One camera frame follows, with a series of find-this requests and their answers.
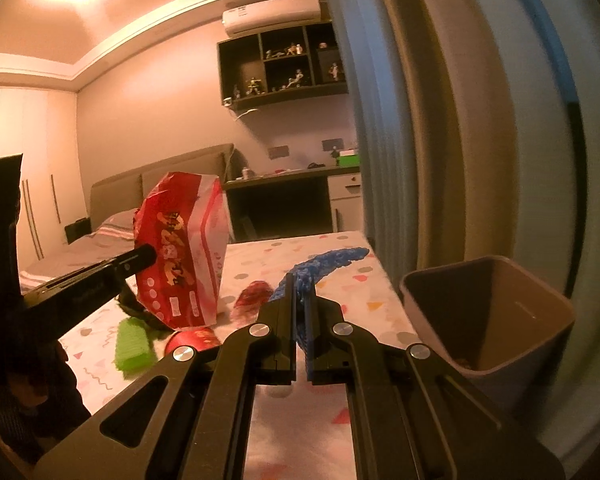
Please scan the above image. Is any red plastic bag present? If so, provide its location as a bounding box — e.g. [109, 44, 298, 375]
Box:
[165, 327, 226, 356]

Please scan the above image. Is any padded bed headboard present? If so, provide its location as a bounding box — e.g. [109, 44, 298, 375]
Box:
[89, 143, 236, 233]

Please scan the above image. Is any grey trash bin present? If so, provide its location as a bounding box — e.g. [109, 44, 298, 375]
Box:
[400, 255, 577, 441]

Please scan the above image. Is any row of figurines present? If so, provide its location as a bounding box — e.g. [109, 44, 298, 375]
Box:
[232, 42, 345, 96]

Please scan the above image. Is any grey pillow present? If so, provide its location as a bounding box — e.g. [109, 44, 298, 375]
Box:
[95, 210, 141, 241]

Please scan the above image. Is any person's left hand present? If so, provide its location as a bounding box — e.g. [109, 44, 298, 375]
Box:
[0, 342, 91, 453]

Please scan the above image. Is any red foil wrapper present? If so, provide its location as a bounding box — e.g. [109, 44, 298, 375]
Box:
[230, 280, 276, 323]

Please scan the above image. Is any white air conditioner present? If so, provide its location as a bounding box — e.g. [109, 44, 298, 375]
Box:
[222, 0, 322, 38]

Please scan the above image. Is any black strap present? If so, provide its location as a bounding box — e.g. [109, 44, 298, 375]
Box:
[117, 285, 173, 333]

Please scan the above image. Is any red snack bag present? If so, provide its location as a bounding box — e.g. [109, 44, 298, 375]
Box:
[132, 171, 231, 332]

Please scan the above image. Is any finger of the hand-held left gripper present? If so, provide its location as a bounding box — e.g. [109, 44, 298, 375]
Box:
[22, 246, 158, 341]

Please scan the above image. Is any green sponge block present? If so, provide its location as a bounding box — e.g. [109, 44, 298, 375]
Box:
[115, 317, 156, 376]

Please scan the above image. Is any white wardrobe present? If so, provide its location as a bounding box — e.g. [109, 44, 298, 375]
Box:
[0, 85, 81, 266]

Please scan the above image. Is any white drawer cabinet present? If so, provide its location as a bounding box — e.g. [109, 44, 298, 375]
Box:
[327, 174, 366, 233]

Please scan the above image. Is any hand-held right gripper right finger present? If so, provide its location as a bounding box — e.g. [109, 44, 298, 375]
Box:
[305, 296, 566, 480]

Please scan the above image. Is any bed with striped bedding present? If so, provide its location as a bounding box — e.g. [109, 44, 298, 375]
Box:
[17, 210, 141, 296]

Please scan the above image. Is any black nightstand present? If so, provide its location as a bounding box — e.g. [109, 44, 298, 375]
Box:
[64, 217, 92, 246]

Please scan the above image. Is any dark wall shelf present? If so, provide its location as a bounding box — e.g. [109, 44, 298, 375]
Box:
[217, 20, 351, 111]

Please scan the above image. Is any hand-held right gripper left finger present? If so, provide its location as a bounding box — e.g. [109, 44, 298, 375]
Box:
[32, 275, 301, 480]

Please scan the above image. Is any long pleated curtain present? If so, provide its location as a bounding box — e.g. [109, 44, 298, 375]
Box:
[320, 0, 600, 461]

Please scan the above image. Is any dark desk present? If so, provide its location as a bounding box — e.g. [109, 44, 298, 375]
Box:
[222, 165, 366, 241]

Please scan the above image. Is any blue foam net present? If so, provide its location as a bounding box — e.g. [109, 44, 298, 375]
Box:
[269, 246, 371, 356]

